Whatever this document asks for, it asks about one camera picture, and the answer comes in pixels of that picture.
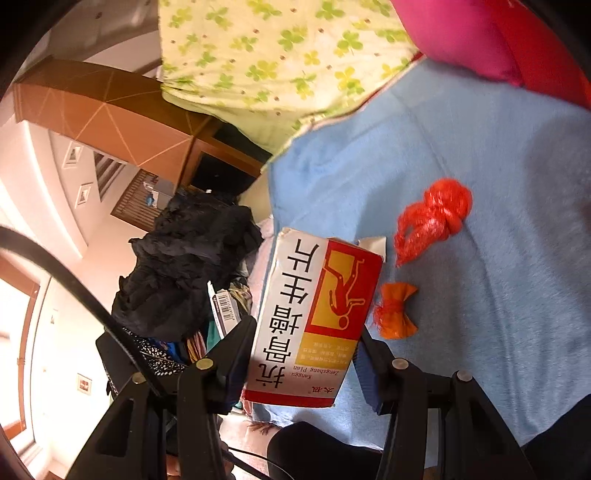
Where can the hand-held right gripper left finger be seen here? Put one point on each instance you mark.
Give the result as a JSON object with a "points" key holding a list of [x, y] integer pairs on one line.
{"points": [[238, 353]]}

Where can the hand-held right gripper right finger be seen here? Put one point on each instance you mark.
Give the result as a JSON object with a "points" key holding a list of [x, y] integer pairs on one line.
{"points": [[364, 369]]}

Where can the orange candy wrapper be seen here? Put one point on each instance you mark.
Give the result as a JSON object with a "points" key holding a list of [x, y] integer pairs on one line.
{"points": [[397, 314]]}

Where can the white red medicine box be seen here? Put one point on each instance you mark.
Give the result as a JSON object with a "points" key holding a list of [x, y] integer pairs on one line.
{"points": [[295, 323]]}

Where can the small knotted red plastic bag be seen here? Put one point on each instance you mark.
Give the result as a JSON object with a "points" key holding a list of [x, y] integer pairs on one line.
{"points": [[436, 214]]}

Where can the white barcode packet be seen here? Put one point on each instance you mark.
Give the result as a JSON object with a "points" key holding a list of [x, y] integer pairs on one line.
{"points": [[225, 309]]}

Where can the black trouser leg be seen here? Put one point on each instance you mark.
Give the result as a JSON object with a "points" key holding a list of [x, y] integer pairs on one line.
{"points": [[323, 452]]}

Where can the black crumpled cloth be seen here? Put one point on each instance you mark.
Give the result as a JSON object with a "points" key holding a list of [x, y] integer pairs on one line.
{"points": [[184, 258]]}

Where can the wooden lattice screen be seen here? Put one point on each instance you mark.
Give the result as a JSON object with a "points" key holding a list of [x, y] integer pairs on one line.
{"points": [[131, 203]]}

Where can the square recessed ceiling light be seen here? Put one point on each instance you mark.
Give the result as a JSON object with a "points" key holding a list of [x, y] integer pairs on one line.
{"points": [[72, 154], [84, 193]]}

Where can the light blue blanket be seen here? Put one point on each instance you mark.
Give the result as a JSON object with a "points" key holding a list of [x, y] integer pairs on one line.
{"points": [[485, 161]]}

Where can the brown wooden cabinet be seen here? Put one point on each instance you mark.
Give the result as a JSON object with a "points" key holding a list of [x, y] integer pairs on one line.
{"points": [[115, 115]]}

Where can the clover print pillow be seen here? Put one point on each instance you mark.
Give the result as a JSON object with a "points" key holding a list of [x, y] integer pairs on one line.
{"points": [[277, 50]]}

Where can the red paper shopping bag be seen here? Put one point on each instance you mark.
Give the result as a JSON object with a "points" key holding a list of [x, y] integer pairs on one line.
{"points": [[545, 46]]}

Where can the small wall picture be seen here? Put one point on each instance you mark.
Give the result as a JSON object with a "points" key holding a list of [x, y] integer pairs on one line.
{"points": [[84, 383]]}

